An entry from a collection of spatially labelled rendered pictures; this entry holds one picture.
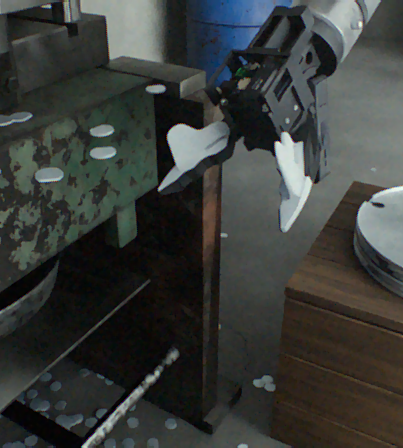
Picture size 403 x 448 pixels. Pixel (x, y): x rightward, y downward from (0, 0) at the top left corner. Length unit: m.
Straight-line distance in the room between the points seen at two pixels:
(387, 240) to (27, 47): 0.56
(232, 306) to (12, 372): 0.66
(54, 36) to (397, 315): 0.56
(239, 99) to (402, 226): 0.47
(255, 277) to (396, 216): 0.56
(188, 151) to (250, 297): 0.82
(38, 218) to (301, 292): 0.40
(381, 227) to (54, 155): 0.52
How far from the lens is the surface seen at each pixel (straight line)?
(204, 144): 0.55
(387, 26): 3.82
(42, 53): 0.68
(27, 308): 0.75
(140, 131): 0.69
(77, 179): 0.62
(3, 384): 0.76
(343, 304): 0.79
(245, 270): 1.42
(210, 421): 1.04
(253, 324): 1.26
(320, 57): 0.57
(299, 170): 0.49
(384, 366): 0.84
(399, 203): 0.96
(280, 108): 0.50
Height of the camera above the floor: 0.85
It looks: 33 degrees down
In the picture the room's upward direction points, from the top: straight up
